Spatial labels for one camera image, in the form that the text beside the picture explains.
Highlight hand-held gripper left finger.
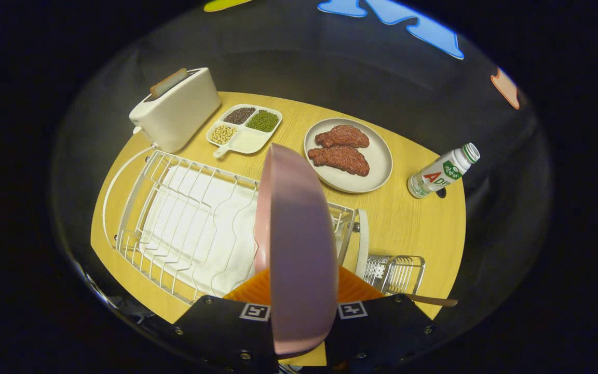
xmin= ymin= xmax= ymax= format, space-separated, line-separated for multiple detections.
xmin=172 ymin=268 xmax=279 ymax=374

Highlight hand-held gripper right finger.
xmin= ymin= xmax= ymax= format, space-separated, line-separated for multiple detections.
xmin=325 ymin=266 xmax=440 ymax=372

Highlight wooden-handled spoon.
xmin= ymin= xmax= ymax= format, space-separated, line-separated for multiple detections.
xmin=405 ymin=293 xmax=458 ymax=308

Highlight metal wire basket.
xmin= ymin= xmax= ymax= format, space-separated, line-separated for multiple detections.
xmin=364 ymin=253 xmax=426 ymax=297

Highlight white wire dish rack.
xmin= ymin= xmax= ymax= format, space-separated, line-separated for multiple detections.
xmin=103 ymin=145 xmax=370 ymax=306

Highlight pink plate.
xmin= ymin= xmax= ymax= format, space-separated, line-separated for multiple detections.
xmin=254 ymin=143 xmax=340 ymax=358

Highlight grey round plate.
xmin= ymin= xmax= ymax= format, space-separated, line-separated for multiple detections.
xmin=304 ymin=118 xmax=393 ymax=194

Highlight white green-label drink bottle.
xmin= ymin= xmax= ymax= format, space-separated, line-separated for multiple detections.
xmin=407 ymin=143 xmax=481 ymax=199

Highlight brown meat piece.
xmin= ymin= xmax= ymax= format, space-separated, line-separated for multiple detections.
xmin=308 ymin=146 xmax=371 ymax=177
xmin=315 ymin=125 xmax=370 ymax=149

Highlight white divided bean tray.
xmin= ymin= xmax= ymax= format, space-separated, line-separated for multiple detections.
xmin=206 ymin=104 xmax=283 ymax=158

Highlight white toaster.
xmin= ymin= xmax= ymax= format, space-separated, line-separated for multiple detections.
xmin=129 ymin=68 xmax=222 ymax=154

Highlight brown toast slice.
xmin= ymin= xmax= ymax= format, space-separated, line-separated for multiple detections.
xmin=149 ymin=68 xmax=188 ymax=98

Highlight black backdrop cloth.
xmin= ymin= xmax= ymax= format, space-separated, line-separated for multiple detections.
xmin=52 ymin=0 xmax=554 ymax=338

